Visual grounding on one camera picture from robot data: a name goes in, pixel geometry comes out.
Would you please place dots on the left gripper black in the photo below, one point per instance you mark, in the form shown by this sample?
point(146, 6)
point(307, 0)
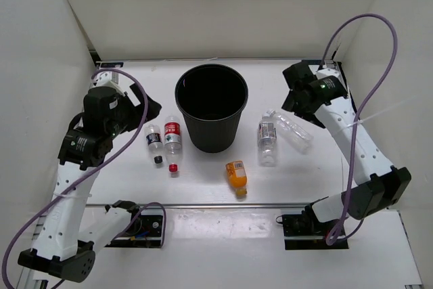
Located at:
point(137, 112)

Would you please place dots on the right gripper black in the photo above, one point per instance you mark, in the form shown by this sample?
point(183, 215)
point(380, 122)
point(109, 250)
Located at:
point(289, 105)

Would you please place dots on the clear unlabelled plastic bottle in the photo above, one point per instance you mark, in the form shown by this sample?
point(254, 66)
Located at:
point(293, 133)

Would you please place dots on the pepsi bottle black cap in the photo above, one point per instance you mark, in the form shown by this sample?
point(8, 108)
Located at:
point(154, 143)

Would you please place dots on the red label water bottle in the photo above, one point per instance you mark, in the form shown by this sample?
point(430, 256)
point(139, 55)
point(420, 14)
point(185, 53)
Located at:
point(172, 143)

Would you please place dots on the clear bottle colourful label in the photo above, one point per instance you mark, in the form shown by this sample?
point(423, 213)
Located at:
point(267, 142)

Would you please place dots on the black plastic waste bin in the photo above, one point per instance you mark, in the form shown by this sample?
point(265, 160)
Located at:
point(211, 98)

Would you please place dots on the orange juice bottle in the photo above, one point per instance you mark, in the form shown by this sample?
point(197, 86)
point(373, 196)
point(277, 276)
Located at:
point(237, 178)

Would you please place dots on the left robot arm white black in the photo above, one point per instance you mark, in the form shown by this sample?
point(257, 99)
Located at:
point(62, 249)

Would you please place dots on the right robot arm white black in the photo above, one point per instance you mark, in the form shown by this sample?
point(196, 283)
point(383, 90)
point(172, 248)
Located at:
point(321, 98)

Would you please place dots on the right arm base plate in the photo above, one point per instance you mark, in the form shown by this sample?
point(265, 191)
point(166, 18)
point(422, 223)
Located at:
point(300, 236)

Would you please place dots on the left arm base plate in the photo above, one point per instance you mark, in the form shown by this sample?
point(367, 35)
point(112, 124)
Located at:
point(148, 231)

